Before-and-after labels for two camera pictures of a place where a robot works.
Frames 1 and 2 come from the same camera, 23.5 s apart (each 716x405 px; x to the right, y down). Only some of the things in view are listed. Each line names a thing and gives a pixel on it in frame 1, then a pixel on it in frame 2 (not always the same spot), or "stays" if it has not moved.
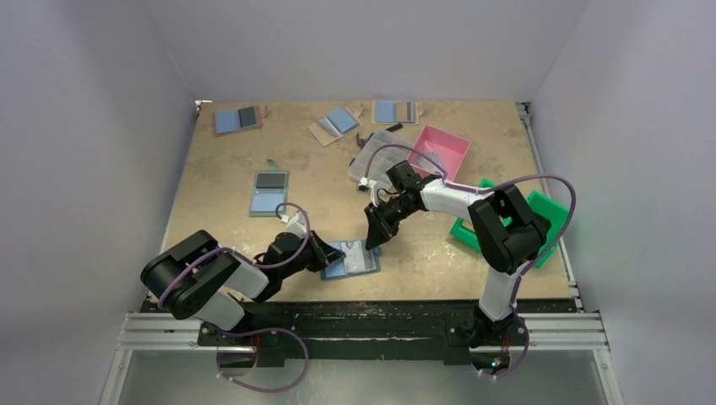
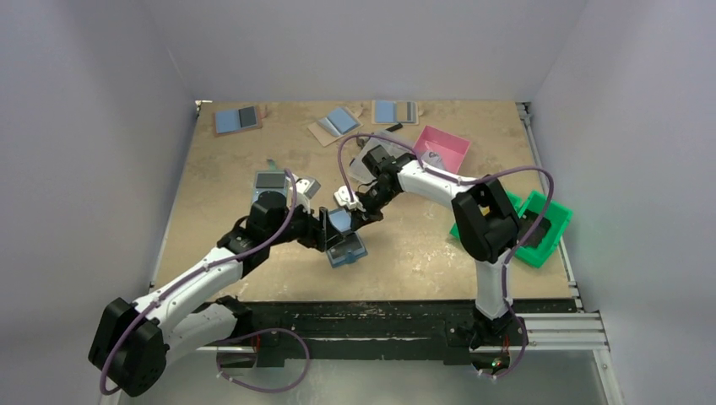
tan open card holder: [339, 121] stays
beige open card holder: [393, 112] stays
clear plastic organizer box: [383, 149] stays
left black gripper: [323, 253] → [314, 236]
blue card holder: [359, 260] → [351, 249]
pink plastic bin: [448, 148] stays
